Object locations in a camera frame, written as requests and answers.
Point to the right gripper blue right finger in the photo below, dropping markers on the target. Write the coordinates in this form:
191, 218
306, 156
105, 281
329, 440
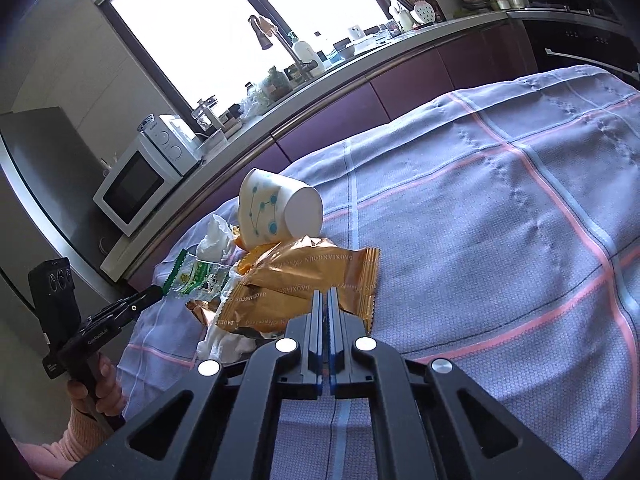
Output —
336, 357

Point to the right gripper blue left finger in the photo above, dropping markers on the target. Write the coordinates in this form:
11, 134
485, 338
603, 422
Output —
314, 344

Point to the gold snack wrapper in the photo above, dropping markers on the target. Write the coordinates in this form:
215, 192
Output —
277, 282

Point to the orange peel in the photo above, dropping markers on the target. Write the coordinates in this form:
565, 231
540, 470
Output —
238, 239

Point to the white blue-dotted paper cup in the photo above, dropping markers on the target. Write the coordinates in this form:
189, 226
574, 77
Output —
274, 208

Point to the green white snack wrapper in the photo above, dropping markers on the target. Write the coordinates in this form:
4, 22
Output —
194, 278

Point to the white tissue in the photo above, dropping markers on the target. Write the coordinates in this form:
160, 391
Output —
217, 247

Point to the pink sleeve left forearm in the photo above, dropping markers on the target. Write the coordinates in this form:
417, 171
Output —
51, 461

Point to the white kitchen countertop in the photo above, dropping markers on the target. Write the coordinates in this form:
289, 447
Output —
262, 132

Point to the large kitchen window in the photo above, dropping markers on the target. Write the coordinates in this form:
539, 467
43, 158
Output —
194, 49

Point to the person's left hand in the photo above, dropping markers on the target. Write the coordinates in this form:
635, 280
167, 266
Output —
111, 400

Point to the grey refrigerator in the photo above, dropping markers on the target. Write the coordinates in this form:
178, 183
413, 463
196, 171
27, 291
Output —
48, 178

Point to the white microwave oven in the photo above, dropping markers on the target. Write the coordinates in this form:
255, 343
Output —
163, 153

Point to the maroon base cabinets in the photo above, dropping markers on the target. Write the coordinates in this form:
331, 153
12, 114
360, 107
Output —
482, 55

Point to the steel sink faucet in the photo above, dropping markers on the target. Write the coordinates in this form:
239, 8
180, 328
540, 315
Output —
265, 31

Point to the white dish soap bottle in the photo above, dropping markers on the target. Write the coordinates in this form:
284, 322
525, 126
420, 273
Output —
307, 55

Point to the white dotted utensil holder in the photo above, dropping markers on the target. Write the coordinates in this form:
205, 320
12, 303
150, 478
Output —
424, 13

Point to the black built-in oven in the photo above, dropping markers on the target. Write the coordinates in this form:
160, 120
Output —
561, 44

